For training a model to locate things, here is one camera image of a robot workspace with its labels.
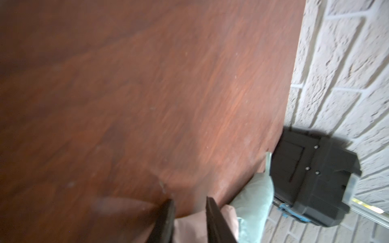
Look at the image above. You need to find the light pink sleeved umbrella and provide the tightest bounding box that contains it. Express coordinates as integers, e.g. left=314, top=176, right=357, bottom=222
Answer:
left=173, top=205, right=239, bottom=243

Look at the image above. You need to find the black plastic toolbox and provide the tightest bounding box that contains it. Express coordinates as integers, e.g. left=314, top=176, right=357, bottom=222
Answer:
left=270, top=128, right=362, bottom=227

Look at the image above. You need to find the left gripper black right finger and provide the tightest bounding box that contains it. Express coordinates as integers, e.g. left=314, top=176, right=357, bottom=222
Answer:
left=206, top=197, right=237, bottom=243

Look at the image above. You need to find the mint green sleeved umbrella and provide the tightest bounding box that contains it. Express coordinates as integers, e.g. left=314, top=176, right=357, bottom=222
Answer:
left=230, top=152, right=275, bottom=243

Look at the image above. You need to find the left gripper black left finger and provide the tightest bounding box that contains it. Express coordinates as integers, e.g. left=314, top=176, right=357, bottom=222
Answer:
left=146, top=199, right=176, bottom=243

